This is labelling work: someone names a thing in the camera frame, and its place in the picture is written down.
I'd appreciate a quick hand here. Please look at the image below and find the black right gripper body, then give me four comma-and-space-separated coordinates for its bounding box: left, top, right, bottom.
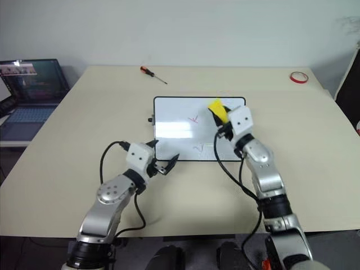
215, 122, 235, 142

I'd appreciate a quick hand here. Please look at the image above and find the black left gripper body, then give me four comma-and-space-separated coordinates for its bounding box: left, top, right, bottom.
146, 158, 167, 179

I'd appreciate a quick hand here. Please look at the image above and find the yellow eraser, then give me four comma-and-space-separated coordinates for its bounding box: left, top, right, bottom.
207, 98, 229, 125

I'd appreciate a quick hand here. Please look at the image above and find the black-framed whiteboard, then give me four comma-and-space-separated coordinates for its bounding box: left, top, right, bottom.
148, 96, 248, 163

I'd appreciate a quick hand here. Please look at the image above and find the red tape roll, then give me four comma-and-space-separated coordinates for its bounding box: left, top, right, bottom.
290, 71, 309, 85

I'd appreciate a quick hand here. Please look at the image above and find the dark rounded shape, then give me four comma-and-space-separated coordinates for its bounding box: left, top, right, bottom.
146, 245, 185, 270
215, 241, 246, 270

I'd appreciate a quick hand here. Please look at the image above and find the black upright panel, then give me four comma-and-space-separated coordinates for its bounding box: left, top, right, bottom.
334, 41, 360, 136

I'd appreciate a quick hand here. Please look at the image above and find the open laptop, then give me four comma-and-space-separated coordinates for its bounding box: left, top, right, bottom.
0, 58, 71, 142

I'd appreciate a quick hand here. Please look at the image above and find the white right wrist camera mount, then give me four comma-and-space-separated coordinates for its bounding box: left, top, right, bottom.
227, 106, 253, 137

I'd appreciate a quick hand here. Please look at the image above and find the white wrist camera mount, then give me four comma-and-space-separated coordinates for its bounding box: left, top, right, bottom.
227, 106, 253, 137
125, 142, 156, 181

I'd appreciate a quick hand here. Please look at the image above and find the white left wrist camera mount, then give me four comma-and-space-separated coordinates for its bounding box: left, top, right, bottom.
125, 142, 156, 181

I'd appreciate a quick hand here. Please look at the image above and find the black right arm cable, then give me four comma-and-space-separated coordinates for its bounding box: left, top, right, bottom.
214, 130, 264, 257

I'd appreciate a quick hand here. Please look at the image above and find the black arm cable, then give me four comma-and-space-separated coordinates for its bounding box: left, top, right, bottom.
214, 130, 264, 257
100, 139, 147, 237

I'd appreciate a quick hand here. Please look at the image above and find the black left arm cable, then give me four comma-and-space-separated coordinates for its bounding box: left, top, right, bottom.
100, 139, 147, 237

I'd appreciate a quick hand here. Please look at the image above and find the orange-black handled screwdriver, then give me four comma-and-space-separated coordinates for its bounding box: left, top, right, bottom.
139, 66, 169, 85

